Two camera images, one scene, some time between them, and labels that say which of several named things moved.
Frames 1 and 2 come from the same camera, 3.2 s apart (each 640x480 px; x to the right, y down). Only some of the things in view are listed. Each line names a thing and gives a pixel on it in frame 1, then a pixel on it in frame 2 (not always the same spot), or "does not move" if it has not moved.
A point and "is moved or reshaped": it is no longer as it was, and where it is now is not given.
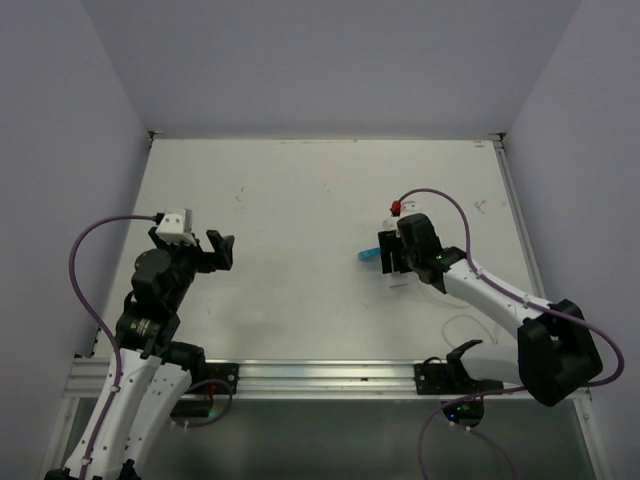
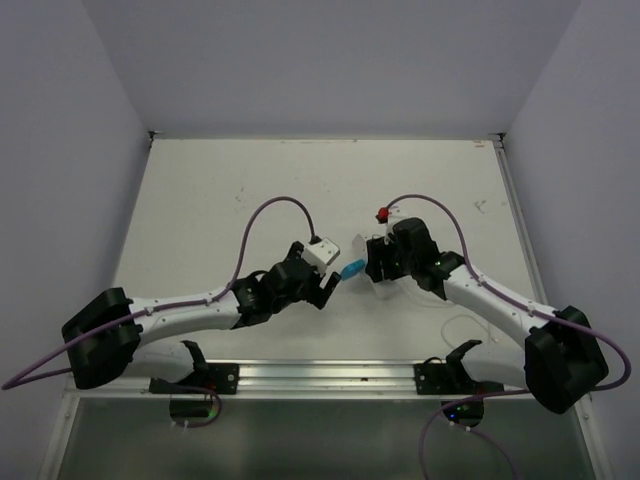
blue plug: (369, 254) is moved or reshaped
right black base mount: (437, 377) does not move
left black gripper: (220, 258) → (315, 277)
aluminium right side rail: (529, 256) does not move
